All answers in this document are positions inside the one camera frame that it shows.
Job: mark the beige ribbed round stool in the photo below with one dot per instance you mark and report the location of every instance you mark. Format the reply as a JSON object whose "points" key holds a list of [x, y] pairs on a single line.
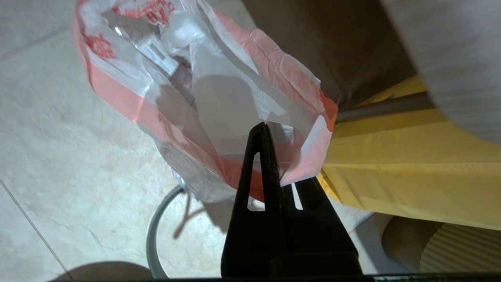
{"points": [[450, 250]]}

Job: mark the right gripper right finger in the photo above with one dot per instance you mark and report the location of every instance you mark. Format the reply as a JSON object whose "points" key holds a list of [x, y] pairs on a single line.
{"points": [[321, 243]]}

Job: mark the beige wood-grain table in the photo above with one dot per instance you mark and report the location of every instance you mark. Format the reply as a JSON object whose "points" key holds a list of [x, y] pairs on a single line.
{"points": [[462, 58]]}

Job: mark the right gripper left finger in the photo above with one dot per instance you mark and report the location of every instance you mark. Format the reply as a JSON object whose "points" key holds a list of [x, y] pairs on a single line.
{"points": [[254, 243]]}

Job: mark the white bag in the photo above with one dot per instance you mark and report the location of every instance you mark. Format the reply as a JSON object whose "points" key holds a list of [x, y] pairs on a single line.
{"points": [[235, 98]]}

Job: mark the clear crumpled plastic bottle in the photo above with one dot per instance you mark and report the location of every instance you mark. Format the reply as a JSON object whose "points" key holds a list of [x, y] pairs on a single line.
{"points": [[156, 53]]}

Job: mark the yellow fabric bag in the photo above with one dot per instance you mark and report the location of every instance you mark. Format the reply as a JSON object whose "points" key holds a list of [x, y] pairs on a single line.
{"points": [[411, 176]]}

